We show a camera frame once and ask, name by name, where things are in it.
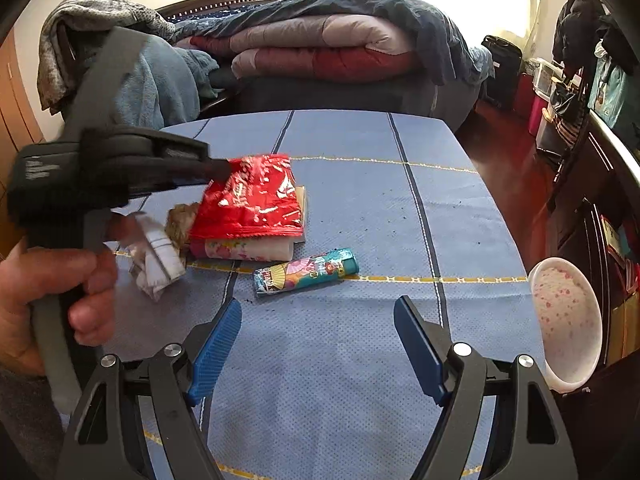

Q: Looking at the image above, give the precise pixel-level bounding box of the colourful candy tube wrapper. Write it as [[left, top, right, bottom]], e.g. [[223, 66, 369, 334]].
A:
[[253, 248, 359, 297]]

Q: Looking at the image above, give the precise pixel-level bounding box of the red snack wrapper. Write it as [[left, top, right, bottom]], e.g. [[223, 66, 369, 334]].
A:
[[189, 154, 302, 242]]

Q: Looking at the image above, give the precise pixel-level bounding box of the small white cardboard box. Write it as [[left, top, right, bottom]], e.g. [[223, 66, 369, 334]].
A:
[[294, 185, 307, 244]]

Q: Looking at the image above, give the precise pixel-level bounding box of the white pink-lined trash bin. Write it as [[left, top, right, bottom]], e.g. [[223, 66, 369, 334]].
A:
[[528, 257, 603, 393]]

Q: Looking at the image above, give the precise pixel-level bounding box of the person's left hand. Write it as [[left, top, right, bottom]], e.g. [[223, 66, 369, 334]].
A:
[[1, 240, 117, 376]]

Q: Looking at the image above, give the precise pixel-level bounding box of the white pink-capped tube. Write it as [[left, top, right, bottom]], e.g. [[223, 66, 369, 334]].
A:
[[189, 236, 295, 262]]

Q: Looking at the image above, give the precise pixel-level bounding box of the crumpled white lined paper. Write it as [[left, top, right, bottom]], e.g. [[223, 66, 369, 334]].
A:
[[122, 212, 186, 302]]

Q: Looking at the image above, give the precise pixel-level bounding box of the blue quilted table cover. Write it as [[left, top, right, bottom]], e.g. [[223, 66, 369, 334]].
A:
[[60, 108, 547, 480]]

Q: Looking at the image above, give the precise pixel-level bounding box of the crumpled brown paper ball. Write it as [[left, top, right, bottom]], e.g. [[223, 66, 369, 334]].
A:
[[165, 202, 200, 261]]

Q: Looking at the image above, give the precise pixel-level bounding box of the light blue fleece blanket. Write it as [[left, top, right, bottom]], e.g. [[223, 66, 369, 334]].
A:
[[84, 34, 222, 131]]

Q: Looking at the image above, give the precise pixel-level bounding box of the grey knitted blanket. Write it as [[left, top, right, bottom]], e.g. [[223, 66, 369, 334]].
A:
[[37, 0, 175, 115]]

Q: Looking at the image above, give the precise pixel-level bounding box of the bed with dark sheet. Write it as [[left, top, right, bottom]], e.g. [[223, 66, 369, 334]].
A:
[[220, 72, 483, 131]]

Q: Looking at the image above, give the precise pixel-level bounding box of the dark wooden cabinet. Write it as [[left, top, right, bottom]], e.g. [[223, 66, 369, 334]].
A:
[[546, 112, 639, 366]]

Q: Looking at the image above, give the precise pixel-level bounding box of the black suitcase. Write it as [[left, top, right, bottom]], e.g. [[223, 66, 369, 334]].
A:
[[482, 35, 523, 110]]

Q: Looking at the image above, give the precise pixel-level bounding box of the red and pink folded quilt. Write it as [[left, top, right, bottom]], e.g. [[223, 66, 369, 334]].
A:
[[177, 16, 420, 84]]

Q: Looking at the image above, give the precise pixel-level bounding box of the blue duvet on bed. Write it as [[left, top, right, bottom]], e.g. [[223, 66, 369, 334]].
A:
[[169, 0, 495, 86]]

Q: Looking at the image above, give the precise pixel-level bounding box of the teal patterned bag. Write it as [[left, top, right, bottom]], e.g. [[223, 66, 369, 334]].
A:
[[588, 40, 627, 128]]

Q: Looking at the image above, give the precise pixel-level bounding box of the hanging black jacket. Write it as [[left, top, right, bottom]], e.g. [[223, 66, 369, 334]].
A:
[[552, 0, 605, 70]]

